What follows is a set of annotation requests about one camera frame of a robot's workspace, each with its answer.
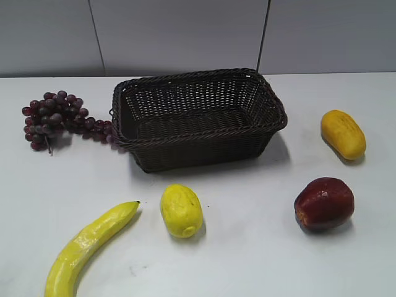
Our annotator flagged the yellow banana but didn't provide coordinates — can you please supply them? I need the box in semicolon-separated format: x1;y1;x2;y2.
45;201;140;296

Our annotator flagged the dark brown wicker basket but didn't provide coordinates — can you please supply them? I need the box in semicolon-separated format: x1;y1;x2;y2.
111;68;288;173

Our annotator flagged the yellow lemon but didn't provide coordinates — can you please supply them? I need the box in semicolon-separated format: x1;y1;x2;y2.
160;184;204;238

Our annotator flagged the red apple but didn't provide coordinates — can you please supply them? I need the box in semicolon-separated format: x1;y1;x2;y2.
294;177;355;231

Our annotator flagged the orange yellow mango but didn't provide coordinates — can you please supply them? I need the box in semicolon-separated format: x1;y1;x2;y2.
321;110;366;160

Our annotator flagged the purple grape bunch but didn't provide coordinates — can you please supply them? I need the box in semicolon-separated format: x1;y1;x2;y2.
21;90;126;154

